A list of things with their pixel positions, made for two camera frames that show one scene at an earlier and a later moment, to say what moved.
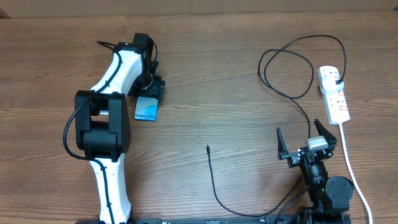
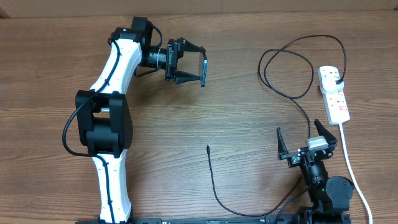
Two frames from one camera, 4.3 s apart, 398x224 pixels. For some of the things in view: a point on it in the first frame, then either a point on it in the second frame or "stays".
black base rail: x=311 y=219 stays
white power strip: x=335 y=104 stays
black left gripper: x=157 y=89 to x=172 y=60
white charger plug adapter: x=328 y=84 stays
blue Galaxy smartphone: x=146 y=109 to x=203 y=69
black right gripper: x=293 y=158 stays
